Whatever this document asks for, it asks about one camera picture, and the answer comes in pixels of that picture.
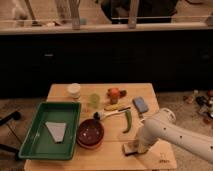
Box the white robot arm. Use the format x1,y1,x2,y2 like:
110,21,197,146
123,108,213,164

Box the blue grey sponge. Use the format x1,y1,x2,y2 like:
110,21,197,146
133,97,149,114

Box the orange toy carrot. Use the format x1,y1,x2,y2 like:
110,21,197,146
107,88,127,104

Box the wooden black felt eraser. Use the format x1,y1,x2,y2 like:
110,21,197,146
123,143,138,156

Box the orange bowl underneath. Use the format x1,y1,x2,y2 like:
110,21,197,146
77,139,103,150

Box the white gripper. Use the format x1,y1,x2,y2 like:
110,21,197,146
127,125,158,154

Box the white handled brush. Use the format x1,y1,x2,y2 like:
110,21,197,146
93,107,129,120

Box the yellow toy corn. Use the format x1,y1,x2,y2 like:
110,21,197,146
104,104,127,111

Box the green translucent cup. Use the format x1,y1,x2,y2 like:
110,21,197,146
89,93,100,108

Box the black stand legs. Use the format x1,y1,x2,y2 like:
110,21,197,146
0,110,23,156

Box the grey folded cloth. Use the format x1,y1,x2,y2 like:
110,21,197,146
45,122,66,143

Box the dark red bowl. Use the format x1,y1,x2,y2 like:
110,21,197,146
77,119,104,145

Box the green plastic tray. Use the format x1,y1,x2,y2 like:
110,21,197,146
19,102,81,160

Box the white cup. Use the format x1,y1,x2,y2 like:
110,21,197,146
67,83,81,99

